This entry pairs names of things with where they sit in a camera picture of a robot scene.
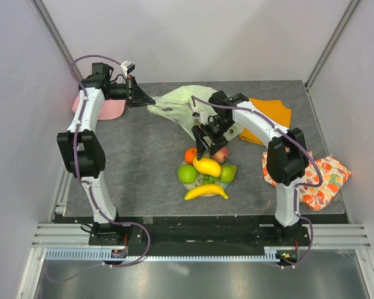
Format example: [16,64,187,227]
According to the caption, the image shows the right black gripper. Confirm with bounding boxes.
[191,116,235,160]

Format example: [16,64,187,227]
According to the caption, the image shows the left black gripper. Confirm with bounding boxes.
[106,75,155,108]

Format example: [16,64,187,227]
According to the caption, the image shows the pink fake peach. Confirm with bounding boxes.
[212,147,229,164]

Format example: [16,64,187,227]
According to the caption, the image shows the fake orange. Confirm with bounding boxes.
[184,147,197,165]

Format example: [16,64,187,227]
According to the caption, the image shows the yellow fake mango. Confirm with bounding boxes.
[193,156,222,178]

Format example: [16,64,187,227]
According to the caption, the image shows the green fake pear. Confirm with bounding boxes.
[219,165,237,183]

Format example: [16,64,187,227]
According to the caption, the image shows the green fake apple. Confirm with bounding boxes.
[177,164,198,184]

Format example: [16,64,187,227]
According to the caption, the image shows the light green plastic bag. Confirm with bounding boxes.
[146,85,247,141]

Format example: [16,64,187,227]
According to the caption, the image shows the yellow fake banana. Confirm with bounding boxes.
[184,184,229,201]

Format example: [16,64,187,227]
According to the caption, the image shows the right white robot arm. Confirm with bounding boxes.
[191,91,310,245]

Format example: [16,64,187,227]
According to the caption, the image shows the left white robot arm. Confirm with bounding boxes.
[57,60,156,245]

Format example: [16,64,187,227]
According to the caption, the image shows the green fake grapes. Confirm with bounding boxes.
[199,174,216,184]

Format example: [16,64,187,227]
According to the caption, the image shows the pink cloth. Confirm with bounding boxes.
[71,95,127,121]

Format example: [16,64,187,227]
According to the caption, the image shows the cream and blue plate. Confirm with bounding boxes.
[177,156,229,199]

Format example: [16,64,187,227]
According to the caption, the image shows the orange folded cloth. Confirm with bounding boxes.
[239,98,292,146]

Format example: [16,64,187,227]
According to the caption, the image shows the floral patterned cloth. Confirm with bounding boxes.
[261,151,352,212]

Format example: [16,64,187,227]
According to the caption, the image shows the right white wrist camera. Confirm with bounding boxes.
[192,107,208,126]

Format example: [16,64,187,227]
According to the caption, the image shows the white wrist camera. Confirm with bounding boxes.
[192,107,208,126]
[120,60,135,77]

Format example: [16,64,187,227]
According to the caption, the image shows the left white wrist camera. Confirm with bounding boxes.
[120,60,135,77]

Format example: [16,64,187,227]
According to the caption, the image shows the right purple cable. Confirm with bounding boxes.
[190,95,324,271]

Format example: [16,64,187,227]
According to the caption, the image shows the purple cable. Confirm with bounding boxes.
[190,95,324,271]
[43,54,151,283]

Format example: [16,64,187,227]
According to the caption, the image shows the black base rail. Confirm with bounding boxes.
[82,214,315,250]

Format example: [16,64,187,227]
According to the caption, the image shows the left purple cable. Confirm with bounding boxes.
[43,54,151,283]

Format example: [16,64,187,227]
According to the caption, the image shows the white slotted cable duct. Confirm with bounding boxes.
[45,248,288,262]

